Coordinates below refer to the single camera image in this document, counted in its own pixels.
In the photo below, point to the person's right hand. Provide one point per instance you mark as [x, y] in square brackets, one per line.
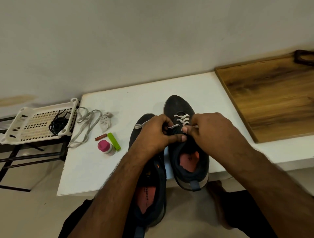
[216, 132]

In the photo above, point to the person's left hand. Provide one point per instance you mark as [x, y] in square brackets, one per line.
[154, 137]

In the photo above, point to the grey shoelace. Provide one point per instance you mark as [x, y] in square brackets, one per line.
[182, 118]

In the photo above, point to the dark sneaker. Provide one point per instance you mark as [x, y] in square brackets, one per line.
[149, 196]
[176, 104]

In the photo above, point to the grey shoelaces bundle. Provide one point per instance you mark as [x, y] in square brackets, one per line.
[88, 123]

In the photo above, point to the black shoelace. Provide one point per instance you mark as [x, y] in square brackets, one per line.
[58, 125]
[64, 115]

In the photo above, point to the person's left forearm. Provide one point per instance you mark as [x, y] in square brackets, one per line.
[110, 201]

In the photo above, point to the person's right forearm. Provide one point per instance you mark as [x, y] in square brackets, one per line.
[277, 193]

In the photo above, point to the green marker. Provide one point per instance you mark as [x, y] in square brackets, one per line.
[114, 141]

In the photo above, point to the pink capped white bottle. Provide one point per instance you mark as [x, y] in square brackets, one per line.
[104, 146]

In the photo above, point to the small red stick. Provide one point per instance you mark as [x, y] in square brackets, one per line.
[101, 137]

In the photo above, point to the wooden board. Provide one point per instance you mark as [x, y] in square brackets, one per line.
[272, 98]

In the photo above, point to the white perforated plastic tray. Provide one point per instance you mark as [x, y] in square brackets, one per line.
[32, 125]

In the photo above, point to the black metal rack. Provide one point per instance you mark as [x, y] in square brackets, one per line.
[27, 154]

